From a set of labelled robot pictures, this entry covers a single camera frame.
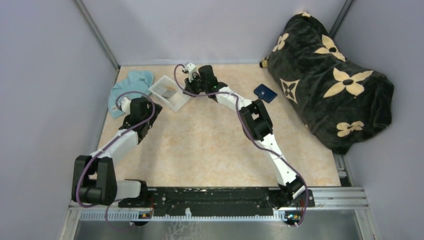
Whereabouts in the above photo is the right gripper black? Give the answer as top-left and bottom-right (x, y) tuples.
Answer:
(183, 74), (207, 99)

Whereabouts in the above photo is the white plastic card tray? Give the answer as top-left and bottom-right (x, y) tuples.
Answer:
(149, 75), (191, 112)

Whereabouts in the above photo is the navy blue card holder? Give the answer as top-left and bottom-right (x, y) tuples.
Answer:
(253, 83), (278, 104)

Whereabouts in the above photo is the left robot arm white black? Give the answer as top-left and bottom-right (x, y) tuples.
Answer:
(71, 97), (163, 208)

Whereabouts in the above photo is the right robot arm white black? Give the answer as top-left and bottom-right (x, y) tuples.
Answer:
(182, 63), (308, 207)

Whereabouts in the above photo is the stack of grey cards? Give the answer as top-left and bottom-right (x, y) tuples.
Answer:
(156, 84), (176, 99)

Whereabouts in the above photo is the light blue towel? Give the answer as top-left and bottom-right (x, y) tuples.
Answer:
(108, 70), (154, 119)

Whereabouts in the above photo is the black floral blanket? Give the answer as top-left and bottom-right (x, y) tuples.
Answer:
(259, 12), (395, 155)

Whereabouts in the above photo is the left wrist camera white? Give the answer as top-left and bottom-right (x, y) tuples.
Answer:
(119, 96), (132, 114)

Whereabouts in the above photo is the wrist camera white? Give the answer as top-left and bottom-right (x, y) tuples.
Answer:
(184, 62), (197, 82)
(119, 96), (132, 114)

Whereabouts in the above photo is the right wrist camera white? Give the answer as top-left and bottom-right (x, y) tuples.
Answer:
(184, 62), (197, 82)

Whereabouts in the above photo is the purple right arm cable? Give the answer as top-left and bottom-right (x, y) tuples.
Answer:
(173, 63), (310, 228)

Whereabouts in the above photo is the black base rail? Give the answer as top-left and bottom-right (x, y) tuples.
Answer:
(118, 187), (315, 217)

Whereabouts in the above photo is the aluminium frame rail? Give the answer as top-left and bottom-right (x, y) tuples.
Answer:
(66, 187), (369, 223)

